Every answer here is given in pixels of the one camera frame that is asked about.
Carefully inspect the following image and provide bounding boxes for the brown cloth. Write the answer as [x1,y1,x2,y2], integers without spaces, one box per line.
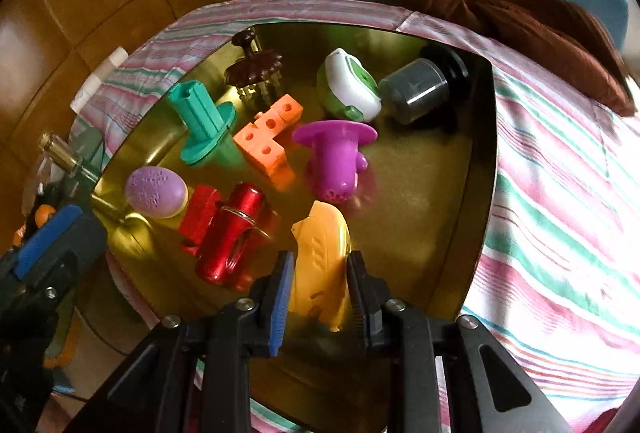
[402,0,636,116]

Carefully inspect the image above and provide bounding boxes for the red metal cylinder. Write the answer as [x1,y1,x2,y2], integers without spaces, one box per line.
[195,183,273,286]

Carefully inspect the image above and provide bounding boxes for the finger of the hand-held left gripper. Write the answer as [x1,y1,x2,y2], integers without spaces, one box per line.
[0,207,108,299]

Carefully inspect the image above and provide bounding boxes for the teal plastic stamper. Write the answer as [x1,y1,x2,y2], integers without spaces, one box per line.
[166,82,241,166]

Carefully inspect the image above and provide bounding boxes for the purple plastic stamper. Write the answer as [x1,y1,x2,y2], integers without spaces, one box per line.
[291,120,378,204]

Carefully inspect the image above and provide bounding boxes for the orange block with holes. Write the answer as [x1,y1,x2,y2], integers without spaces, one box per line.
[233,94,306,188]

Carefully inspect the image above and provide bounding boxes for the yellow plastic toy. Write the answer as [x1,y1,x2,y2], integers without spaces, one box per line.
[289,200,352,333]

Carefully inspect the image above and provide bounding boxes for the green white plastic toy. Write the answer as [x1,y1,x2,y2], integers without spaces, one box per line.
[316,48,383,122]

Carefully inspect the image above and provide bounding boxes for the purple egg-shaped toy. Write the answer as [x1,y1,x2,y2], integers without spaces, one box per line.
[125,166,190,219]

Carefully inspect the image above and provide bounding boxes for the clear jar black lid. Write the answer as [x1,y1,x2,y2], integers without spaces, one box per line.
[377,44,471,126]

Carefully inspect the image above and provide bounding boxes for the gold tin box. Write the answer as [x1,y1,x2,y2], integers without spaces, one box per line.
[90,22,501,433]

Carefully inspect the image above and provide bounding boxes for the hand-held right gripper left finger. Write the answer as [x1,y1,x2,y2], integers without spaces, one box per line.
[65,250,295,433]

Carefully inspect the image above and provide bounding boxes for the red plastic block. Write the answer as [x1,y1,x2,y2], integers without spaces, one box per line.
[178,184,223,254]

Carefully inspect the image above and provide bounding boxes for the brown cookie cutter stamp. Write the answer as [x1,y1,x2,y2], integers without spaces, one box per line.
[224,28,283,101]

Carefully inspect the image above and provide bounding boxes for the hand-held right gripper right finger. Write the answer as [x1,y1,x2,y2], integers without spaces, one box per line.
[346,250,573,433]

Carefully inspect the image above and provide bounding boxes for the glass jar gold lid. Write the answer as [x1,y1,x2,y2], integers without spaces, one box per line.
[39,132,83,174]

